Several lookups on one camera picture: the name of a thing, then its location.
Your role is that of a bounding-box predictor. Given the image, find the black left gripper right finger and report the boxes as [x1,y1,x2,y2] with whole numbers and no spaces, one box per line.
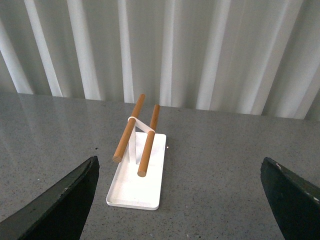
[260,157,320,240]

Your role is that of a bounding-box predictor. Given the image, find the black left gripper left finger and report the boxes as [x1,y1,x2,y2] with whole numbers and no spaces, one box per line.
[0,156,100,240]

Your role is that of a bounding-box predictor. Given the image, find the white curtain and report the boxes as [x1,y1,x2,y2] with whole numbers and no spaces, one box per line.
[0,0,320,120]

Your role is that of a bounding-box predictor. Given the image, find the white towel rack stand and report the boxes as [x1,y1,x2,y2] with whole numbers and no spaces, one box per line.
[106,94,167,211]

